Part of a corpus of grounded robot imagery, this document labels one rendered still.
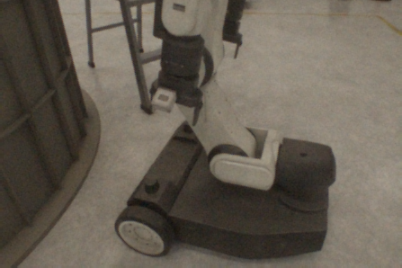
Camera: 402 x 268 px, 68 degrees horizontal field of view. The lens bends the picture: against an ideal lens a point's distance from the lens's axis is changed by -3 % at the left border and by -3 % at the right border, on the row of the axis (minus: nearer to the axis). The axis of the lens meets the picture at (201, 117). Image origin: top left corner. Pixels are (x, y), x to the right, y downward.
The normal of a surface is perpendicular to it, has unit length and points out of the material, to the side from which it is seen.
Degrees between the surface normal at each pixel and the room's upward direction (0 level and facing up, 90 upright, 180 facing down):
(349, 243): 0
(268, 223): 0
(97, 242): 0
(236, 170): 90
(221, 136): 90
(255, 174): 90
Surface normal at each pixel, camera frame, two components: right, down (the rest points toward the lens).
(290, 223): -0.04, -0.84
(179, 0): -0.32, 0.52
